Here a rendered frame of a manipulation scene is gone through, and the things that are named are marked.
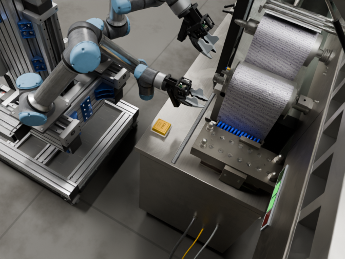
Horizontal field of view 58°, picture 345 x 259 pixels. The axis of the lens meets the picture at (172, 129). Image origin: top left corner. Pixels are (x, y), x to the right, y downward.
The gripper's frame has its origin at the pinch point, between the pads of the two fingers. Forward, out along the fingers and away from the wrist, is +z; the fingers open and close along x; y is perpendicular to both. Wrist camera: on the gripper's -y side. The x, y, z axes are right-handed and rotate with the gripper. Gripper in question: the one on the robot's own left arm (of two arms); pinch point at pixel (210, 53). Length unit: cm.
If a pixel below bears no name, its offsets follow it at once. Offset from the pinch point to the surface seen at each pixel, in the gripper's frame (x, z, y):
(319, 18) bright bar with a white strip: 31.7, 18.2, 29.9
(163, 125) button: -14.5, 18.2, -38.0
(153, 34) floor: 143, 9, -166
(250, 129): -5.5, 38.8, -2.5
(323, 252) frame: -70, 15, 52
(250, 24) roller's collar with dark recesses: 23.8, 4.7, 7.5
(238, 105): -5.4, 24.2, 0.4
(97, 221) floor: -50, 58, -125
